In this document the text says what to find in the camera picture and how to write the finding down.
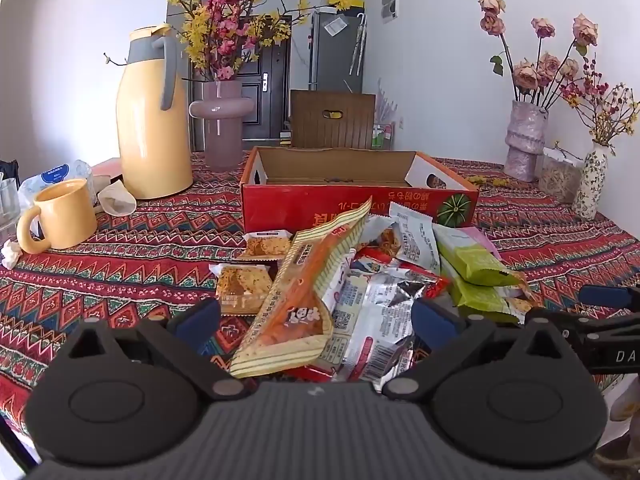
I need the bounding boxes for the large orange striped snack bag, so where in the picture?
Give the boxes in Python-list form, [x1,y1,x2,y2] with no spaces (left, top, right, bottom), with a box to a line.
[230,196,373,379]

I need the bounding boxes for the red-edged patterned snack packet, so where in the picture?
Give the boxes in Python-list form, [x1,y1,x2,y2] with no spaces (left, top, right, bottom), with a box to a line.
[350,247,401,275]

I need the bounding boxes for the green snack packet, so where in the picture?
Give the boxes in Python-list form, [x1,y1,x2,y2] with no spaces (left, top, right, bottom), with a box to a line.
[445,275,533,325]
[432,224,523,287]

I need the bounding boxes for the dried pink roses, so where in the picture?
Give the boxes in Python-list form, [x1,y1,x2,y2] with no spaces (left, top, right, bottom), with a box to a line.
[477,0,601,111]

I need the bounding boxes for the white folded umbrella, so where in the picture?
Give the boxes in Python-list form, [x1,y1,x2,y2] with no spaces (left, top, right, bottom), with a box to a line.
[349,12,367,77]

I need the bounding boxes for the pink and yellow blossom branches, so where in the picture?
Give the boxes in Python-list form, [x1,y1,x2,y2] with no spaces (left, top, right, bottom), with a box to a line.
[104,0,362,82]

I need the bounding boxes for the crumpled white tissue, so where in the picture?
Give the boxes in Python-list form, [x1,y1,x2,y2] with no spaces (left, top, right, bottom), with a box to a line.
[1,239,23,268]

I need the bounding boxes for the patterned red tablecloth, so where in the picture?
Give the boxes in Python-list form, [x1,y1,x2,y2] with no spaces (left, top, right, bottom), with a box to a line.
[0,152,640,461]

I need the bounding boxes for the yellow thermos jug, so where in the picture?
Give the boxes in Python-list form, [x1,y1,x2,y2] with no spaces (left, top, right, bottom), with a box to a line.
[116,24,194,200]

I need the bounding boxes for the yellow and red berry twigs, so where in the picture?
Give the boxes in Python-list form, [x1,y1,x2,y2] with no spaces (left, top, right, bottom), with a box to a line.
[560,55,640,148]

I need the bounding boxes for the glass storage jar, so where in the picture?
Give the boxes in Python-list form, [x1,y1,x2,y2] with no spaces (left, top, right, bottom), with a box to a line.
[538,147,585,204]

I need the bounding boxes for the pink textured vase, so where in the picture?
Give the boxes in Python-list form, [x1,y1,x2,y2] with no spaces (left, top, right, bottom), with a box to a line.
[503,101,549,182]

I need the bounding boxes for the red cardboard box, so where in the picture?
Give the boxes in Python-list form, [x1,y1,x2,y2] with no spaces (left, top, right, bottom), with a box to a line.
[239,146,480,233]

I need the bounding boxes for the wooden chair back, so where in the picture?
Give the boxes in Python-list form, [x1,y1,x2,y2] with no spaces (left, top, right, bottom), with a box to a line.
[290,90,377,150]

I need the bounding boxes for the clear drinking glass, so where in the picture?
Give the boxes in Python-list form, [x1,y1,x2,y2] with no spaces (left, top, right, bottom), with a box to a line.
[0,177,21,241]

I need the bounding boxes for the silver foil snack packet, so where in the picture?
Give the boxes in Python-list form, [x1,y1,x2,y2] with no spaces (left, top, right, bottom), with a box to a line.
[320,266,451,385]

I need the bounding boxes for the pink flat box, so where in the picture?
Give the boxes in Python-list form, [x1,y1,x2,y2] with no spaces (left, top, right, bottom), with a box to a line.
[92,157,123,183]

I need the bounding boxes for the crumpled plastic water bottle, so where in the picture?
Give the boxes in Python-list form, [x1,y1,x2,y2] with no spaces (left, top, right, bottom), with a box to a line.
[19,160,98,211]

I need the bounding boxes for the white printed snack packet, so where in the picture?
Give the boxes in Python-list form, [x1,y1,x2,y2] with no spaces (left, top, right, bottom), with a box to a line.
[389,201,442,275]
[320,250,371,333]

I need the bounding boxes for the yellow ceramic mug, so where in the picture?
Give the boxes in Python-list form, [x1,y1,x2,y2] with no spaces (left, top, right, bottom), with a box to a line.
[16,178,98,255]

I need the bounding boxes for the pink snack packet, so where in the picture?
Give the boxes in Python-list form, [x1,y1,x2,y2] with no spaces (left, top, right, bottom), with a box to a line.
[457,226,501,257]

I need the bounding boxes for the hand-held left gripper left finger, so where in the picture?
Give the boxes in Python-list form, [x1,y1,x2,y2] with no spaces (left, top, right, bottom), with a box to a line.
[65,299,253,402]

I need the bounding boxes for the grey refrigerator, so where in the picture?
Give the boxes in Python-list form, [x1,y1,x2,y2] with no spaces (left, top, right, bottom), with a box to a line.
[307,10,366,93]

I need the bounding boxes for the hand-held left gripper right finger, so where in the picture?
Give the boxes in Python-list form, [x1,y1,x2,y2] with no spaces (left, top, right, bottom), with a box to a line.
[381,297,583,402]

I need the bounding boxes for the small floral ceramic vase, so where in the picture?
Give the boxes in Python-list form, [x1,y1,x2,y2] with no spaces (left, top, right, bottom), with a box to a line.
[571,141,608,221]

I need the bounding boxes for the mauve glass vase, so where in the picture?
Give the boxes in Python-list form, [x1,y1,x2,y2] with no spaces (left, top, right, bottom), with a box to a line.
[189,81,255,171]

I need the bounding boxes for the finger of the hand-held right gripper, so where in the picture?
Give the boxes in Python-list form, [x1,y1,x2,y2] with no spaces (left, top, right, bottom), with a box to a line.
[525,306,640,353]
[579,284,640,311]

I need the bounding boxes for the dark entrance door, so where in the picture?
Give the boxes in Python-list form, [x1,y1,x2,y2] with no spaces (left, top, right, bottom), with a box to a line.
[190,15,292,152]

